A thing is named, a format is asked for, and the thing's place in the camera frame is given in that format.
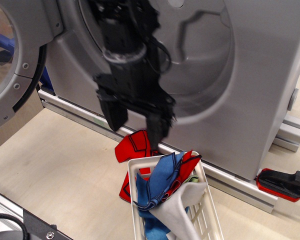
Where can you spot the plain blue cloth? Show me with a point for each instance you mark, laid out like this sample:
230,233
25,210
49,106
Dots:
154,229

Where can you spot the aluminium side profile block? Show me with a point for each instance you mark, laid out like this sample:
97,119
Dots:
288,135

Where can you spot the blue object behind door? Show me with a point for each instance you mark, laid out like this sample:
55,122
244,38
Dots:
6,56

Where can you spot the red shirt on table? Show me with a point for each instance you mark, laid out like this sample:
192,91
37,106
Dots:
133,146

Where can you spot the white grey cloth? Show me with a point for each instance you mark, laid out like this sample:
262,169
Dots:
172,213

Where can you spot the red black clamp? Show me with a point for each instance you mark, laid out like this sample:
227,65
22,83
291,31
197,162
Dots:
280,184

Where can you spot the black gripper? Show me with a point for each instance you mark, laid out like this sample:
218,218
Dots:
133,84

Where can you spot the grey toy washing machine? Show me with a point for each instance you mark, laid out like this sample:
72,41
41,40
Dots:
235,66

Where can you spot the red cloth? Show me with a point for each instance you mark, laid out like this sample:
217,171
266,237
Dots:
188,164

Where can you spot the light green cloth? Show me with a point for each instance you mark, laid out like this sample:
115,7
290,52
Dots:
192,179

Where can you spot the grey round machine door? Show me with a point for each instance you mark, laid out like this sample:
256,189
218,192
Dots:
33,24

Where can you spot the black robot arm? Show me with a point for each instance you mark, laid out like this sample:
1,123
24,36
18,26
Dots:
126,23

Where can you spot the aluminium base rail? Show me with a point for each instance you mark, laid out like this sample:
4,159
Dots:
245,190

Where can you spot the blue cloth with dark trim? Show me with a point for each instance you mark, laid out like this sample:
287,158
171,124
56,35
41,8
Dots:
151,192

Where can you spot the aluminium frame with black bracket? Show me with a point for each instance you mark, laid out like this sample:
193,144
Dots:
16,223

